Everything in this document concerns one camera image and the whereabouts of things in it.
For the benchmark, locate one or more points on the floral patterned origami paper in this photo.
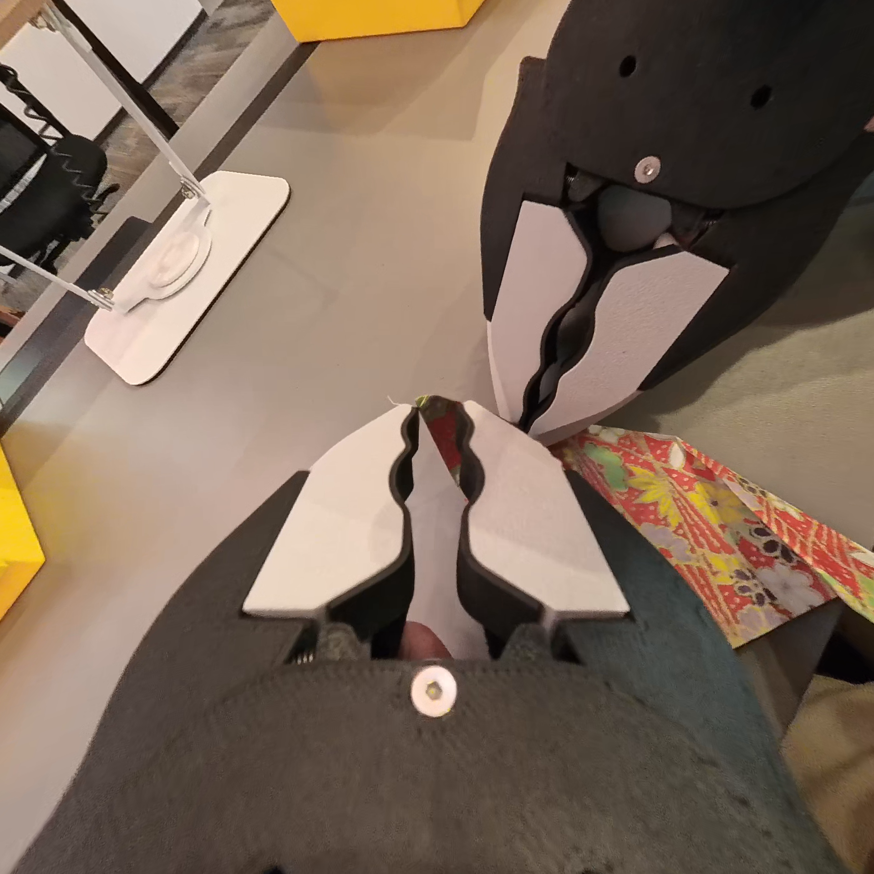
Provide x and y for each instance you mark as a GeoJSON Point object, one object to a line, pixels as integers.
{"type": "Point", "coordinates": [717, 519]}

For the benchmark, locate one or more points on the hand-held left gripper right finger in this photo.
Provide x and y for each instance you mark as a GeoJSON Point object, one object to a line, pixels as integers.
{"type": "Point", "coordinates": [539, 526]}

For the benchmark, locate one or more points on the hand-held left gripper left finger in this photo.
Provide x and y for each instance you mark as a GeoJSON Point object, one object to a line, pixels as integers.
{"type": "Point", "coordinates": [328, 526]}

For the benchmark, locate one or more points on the person's beige pants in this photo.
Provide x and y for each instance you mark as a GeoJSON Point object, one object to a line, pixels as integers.
{"type": "Point", "coordinates": [836, 765]}

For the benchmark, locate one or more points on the black office chair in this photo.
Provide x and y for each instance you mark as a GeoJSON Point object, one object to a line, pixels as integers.
{"type": "Point", "coordinates": [54, 205]}

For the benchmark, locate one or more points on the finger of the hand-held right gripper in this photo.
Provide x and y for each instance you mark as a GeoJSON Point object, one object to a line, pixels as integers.
{"type": "Point", "coordinates": [648, 321]}
{"type": "Point", "coordinates": [529, 287]}

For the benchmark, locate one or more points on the yellow box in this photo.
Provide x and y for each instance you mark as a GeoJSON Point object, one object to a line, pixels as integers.
{"type": "Point", "coordinates": [17, 539]}
{"type": "Point", "coordinates": [382, 17]}

